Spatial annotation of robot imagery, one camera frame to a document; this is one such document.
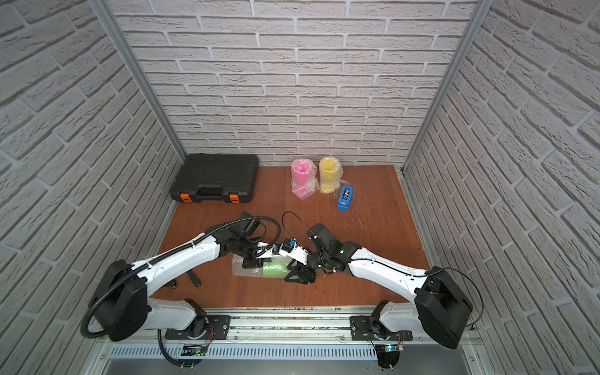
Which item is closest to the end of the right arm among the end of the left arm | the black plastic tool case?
the end of the left arm

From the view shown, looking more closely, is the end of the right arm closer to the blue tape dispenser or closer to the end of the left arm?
the end of the left arm

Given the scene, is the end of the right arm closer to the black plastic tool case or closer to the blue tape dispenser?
the blue tape dispenser

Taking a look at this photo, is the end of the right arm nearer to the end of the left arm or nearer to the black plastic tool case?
the end of the left arm

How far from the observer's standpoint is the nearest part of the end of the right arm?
59cm

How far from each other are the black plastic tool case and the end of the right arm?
0.50m

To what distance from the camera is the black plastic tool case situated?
1.03m

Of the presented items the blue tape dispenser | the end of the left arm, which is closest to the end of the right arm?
the end of the left arm

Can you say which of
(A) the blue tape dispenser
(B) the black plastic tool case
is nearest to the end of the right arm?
(A) the blue tape dispenser
